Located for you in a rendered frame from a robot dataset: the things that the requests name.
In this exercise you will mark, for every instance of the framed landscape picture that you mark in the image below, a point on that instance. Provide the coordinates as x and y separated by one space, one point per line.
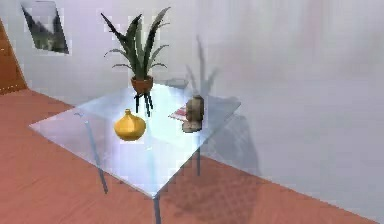
45 30

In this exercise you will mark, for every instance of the green house plant in brown pot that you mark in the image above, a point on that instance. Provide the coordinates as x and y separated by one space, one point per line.
141 56

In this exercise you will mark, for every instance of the glass table with metal legs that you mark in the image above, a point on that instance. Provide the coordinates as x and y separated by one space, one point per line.
156 156

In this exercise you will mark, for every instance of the yellow round vase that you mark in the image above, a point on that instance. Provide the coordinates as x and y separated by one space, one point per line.
129 126

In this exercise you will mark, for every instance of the brown wooden door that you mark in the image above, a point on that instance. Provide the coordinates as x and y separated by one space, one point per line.
8 66

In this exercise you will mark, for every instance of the red and white book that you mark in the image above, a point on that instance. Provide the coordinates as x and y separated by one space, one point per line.
179 114

